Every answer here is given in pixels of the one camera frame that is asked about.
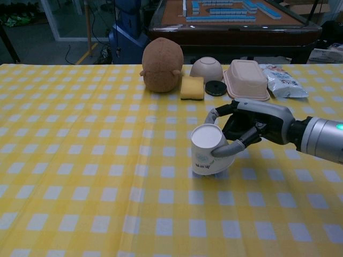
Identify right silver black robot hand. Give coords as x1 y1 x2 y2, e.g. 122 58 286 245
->
205 97 295 158

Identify white flower-print paper cup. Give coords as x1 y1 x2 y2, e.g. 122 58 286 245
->
190 123 236 176

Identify white printed snack bag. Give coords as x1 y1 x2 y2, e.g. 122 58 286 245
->
261 63 309 99

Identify beige rectangular food container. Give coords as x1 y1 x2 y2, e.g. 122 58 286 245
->
223 59 271 102

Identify black round disc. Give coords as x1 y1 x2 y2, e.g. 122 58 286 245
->
205 80 226 97

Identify beige upturned bowl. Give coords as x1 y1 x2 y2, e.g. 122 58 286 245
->
190 56 223 84

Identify yellow sponge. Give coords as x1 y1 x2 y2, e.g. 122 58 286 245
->
180 75 205 102

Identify white plastic basket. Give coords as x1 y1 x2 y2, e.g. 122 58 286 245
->
308 48 343 64

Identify dark brown mahjong table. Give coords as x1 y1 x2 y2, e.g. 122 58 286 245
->
148 0 323 64

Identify diagonal blue mahjong tile row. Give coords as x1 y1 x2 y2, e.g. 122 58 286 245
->
242 0 282 20

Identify long blue mahjong tile row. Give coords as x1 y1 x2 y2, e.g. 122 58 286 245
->
185 16 257 22

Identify short blue mahjong tile row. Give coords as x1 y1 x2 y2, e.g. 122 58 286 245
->
208 7 247 16

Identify brown plush toy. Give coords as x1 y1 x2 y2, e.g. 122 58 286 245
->
139 37 184 94

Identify blue machine base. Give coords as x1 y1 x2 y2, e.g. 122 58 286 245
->
108 0 150 64

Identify yellow white checkered tablecloth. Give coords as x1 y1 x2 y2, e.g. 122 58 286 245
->
0 63 343 257

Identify wooden pole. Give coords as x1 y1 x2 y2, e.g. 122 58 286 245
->
84 0 94 57

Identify black metal table leg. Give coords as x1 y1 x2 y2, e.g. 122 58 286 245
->
0 25 21 64

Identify green bag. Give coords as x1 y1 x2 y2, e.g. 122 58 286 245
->
4 14 24 27

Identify hanging black cable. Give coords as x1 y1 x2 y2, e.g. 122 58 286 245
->
114 0 122 57

